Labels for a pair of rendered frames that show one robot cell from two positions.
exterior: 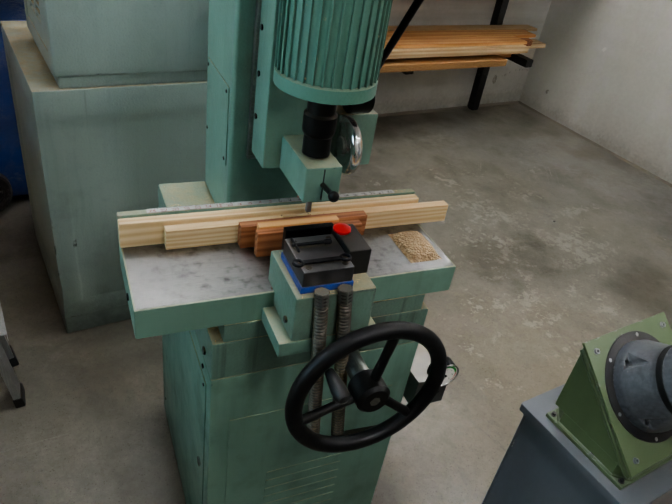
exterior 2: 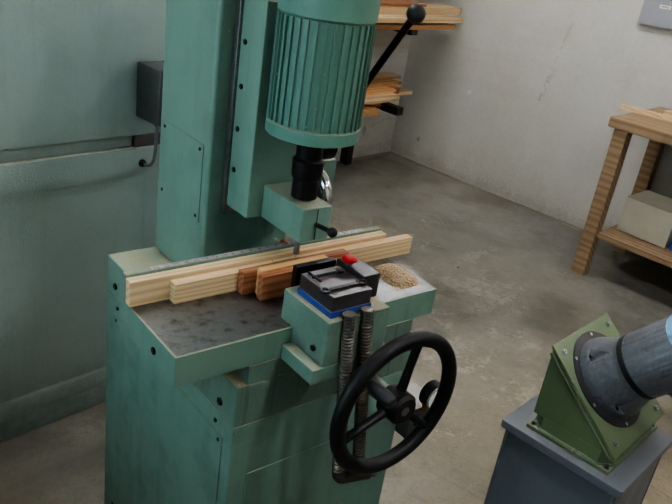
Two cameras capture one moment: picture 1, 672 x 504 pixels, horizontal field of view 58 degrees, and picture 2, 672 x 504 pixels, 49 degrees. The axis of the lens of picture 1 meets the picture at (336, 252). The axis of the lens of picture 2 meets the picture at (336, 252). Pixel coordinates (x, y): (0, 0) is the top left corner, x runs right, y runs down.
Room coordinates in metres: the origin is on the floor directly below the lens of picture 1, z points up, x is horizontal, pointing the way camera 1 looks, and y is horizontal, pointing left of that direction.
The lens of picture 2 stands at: (-0.32, 0.31, 1.58)
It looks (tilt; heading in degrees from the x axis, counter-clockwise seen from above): 25 degrees down; 346
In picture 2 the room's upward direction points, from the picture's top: 9 degrees clockwise
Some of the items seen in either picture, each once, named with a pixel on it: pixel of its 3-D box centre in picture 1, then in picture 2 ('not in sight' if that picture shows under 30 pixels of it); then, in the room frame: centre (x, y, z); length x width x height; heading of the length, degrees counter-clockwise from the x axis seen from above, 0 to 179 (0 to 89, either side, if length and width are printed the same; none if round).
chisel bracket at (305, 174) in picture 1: (309, 170); (295, 214); (1.03, 0.07, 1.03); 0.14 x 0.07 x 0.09; 28
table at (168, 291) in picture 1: (299, 280); (303, 318); (0.89, 0.06, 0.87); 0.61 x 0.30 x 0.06; 118
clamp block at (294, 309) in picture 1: (319, 289); (333, 318); (0.82, 0.02, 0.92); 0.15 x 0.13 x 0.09; 118
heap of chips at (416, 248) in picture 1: (415, 242); (395, 272); (1.03, -0.15, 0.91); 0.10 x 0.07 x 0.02; 28
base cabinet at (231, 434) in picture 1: (265, 380); (238, 451); (1.11, 0.12, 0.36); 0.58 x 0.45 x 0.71; 28
